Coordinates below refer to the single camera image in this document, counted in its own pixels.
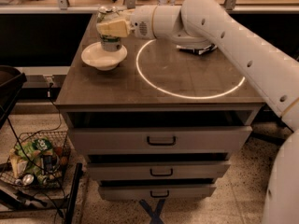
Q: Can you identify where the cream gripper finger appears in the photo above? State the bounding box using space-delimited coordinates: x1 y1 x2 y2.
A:
96 18 131 37
118 8 135 19

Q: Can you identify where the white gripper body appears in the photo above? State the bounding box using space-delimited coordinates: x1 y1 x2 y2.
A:
130 6 156 40

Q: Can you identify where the green white 7up can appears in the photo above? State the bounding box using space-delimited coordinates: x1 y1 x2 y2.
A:
96 7 121 52

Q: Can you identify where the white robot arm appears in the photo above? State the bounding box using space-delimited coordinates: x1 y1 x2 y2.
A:
96 0 299 224

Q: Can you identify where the white paper bowl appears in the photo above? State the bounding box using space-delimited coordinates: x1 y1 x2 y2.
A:
81 42 127 71

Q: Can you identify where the silver can in basket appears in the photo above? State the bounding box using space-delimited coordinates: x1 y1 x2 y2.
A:
22 174 35 186

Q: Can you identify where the blue crumpled chip bag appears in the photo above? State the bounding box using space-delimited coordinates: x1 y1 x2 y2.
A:
177 44 217 56

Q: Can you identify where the grey drawer cabinet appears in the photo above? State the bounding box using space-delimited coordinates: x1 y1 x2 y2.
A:
55 12 266 203

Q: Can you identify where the black bin at left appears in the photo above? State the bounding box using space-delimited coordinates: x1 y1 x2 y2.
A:
0 65 27 128

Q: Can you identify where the top grey drawer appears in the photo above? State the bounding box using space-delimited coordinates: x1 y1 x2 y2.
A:
68 126 252 155

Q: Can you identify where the grey drawer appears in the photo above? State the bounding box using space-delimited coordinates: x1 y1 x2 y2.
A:
88 161 230 181
68 126 252 155
98 184 216 201

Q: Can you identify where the black stand leg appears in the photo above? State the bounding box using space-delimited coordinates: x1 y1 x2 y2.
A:
64 163 83 224

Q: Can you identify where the middle grey drawer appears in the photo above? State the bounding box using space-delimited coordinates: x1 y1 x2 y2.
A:
88 161 230 181

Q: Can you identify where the green snack bag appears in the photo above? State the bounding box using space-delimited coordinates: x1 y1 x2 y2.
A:
15 137 53 175

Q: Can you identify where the bottom grey drawer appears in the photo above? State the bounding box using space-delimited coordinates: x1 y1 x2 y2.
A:
98 184 216 201

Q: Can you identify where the blue tape cross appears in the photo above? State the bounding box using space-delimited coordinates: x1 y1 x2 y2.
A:
139 199 165 224

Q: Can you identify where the wire basket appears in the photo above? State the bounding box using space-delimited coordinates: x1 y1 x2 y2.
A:
0 132 71 189

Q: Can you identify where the black cable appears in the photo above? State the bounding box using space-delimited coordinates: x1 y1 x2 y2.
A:
0 81 68 220

